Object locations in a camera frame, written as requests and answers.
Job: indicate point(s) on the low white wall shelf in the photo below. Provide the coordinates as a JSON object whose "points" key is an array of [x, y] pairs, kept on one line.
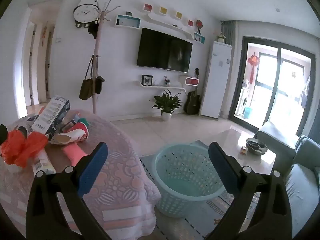
{"points": [[162, 87]]}

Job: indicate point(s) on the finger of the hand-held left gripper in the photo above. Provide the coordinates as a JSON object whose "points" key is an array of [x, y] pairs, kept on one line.
{"points": [[3, 133]]}

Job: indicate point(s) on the dark metal bowl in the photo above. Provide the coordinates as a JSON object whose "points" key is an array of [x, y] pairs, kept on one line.
{"points": [[256, 147]]}

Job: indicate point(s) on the black flat television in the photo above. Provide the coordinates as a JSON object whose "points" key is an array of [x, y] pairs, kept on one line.
{"points": [[163, 48]]}

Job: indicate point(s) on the white washing machine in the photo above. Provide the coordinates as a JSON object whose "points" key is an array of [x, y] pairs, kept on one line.
{"points": [[246, 100]]}

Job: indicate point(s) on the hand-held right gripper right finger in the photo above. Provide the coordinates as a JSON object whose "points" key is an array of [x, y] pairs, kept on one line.
{"points": [[222, 170]]}

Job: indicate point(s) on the small orange box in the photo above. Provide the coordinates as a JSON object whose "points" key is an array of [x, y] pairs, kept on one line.
{"points": [[243, 150]]}

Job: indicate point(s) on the brown hanging bag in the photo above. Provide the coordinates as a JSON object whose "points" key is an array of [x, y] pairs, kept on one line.
{"points": [[86, 88]]}

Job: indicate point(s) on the round table pink tablecloth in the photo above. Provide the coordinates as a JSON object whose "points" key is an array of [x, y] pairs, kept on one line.
{"points": [[120, 170]]}

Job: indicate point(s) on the panda wall clock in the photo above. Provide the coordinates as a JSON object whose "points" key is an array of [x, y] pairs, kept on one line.
{"points": [[85, 12]]}

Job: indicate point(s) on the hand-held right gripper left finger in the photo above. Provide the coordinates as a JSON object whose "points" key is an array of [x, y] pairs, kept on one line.
{"points": [[92, 170]]}

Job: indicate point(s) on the white teal box shelf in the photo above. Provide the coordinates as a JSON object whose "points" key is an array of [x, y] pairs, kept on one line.
{"points": [[127, 21]]}

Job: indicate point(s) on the white refrigerator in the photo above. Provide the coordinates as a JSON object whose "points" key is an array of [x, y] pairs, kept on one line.
{"points": [[216, 80]]}

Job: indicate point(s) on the pink coat rack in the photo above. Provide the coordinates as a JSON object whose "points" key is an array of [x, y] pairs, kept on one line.
{"points": [[96, 47]]}

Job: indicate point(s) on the red square wall box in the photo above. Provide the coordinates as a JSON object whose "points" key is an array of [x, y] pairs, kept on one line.
{"points": [[190, 22], [148, 7]]}

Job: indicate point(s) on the white squeeze tube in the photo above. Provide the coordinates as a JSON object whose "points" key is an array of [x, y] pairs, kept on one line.
{"points": [[43, 165]]}

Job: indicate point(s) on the grey curtain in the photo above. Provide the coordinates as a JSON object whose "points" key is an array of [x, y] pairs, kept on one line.
{"points": [[228, 32]]}

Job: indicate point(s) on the white slipper shoe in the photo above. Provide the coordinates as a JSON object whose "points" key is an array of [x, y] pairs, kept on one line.
{"points": [[71, 136]]}

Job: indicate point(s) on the ornament on cabinet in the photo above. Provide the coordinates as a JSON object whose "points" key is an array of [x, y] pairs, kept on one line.
{"points": [[221, 37]]}

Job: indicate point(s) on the dark framed sliding door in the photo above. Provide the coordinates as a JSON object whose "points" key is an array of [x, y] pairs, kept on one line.
{"points": [[275, 47]]}

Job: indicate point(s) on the red white wall cube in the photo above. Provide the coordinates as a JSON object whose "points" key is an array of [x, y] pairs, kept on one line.
{"points": [[192, 81]]}

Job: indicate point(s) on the small flower ornament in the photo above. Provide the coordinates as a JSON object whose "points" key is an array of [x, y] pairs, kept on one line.
{"points": [[167, 81]]}

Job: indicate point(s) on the black hat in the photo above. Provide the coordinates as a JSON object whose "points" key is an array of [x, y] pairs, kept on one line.
{"points": [[93, 28]]}

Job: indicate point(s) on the small teal box shelf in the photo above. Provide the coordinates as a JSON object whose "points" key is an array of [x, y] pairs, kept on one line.
{"points": [[200, 38]]}

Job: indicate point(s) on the pink sock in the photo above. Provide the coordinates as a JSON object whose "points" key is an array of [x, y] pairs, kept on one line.
{"points": [[73, 153]]}

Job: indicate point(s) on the yellow square wall box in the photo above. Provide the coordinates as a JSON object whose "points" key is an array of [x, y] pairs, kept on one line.
{"points": [[163, 10], [179, 15]]}

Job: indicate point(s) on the blue bucket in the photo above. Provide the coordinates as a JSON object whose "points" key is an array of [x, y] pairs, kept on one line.
{"points": [[248, 112]]}

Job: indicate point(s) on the curved white wall shelf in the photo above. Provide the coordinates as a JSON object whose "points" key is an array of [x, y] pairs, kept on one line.
{"points": [[172, 26]]}

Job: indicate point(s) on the grey-green sofa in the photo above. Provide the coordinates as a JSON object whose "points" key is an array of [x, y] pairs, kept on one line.
{"points": [[302, 187]]}

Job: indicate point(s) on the dark acoustic guitar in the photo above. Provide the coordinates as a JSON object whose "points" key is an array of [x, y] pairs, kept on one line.
{"points": [[192, 103]]}

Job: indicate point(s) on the red round paddle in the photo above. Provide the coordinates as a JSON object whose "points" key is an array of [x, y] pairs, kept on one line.
{"points": [[199, 24]]}

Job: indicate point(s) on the glossy coffee table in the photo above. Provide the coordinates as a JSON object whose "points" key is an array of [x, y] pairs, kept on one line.
{"points": [[232, 140]]}

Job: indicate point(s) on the butterfly picture frame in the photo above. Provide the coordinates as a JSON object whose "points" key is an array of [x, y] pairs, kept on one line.
{"points": [[146, 80]]}

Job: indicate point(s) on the battery pack box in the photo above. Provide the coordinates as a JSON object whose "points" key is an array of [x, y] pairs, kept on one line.
{"points": [[51, 113]]}

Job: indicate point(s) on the light teal laundry basket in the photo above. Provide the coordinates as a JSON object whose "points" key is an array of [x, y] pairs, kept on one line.
{"points": [[165, 162]]}

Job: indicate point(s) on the black hanging bag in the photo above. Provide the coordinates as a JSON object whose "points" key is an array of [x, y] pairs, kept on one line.
{"points": [[99, 85]]}

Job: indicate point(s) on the red knot decoration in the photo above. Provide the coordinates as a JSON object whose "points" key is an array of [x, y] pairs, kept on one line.
{"points": [[253, 62]]}

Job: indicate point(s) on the orange plastic bag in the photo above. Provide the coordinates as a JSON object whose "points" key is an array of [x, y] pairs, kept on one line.
{"points": [[32, 143]]}

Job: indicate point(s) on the grey-green armchair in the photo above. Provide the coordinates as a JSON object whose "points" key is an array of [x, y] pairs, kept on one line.
{"points": [[272, 137]]}

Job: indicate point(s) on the potted green plant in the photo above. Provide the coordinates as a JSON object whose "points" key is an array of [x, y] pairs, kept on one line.
{"points": [[166, 102]]}

